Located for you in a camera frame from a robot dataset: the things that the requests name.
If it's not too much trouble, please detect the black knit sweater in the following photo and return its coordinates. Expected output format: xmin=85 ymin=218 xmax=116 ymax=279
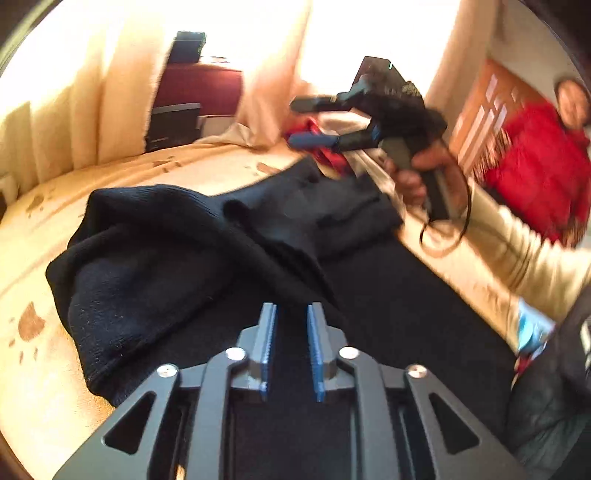
xmin=46 ymin=158 xmax=514 ymax=479

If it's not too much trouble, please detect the right forearm cream sleeve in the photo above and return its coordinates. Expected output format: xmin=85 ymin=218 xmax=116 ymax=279
xmin=466 ymin=181 xmax=590 ymax=323

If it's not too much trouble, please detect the person's right hand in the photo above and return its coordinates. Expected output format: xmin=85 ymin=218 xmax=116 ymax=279
xmin=385 ymin=140 xmax=470 ymax=213

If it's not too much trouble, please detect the red cloth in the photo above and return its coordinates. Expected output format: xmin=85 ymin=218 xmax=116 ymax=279
xmin=283 ymin=117 xmax=353 ymax=176

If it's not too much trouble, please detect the brown wooden door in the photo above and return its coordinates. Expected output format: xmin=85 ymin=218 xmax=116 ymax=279
xmin=450 ymin=58 xmax=545 ymax=175

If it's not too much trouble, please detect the person in red jacket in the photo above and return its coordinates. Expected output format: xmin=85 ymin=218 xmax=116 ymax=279
xmin=474 ymin=77 xmax=590 ymax=248

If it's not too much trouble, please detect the dark wooden nightstand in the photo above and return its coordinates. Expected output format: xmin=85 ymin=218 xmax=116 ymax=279
xmin=153 ymin=63 xmax=242 ymax=116

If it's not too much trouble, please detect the yellow patterned bed sheet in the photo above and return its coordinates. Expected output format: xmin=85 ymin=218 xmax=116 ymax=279
xmin=1 ymin=145 xmax=297 ymax=479

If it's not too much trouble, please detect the black box on nightstand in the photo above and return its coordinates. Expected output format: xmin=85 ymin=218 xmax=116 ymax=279
xmin=167 ymin=31 xmax=206 ymax=64

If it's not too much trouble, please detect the black box by nightstand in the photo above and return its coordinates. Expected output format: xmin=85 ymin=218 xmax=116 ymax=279
xmin=145 ymin=103 xmax=201 ymax=152

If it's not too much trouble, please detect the cream patterned curtain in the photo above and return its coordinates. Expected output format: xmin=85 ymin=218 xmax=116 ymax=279
xmin=1 ymin=1 xmax=499 ymax=197

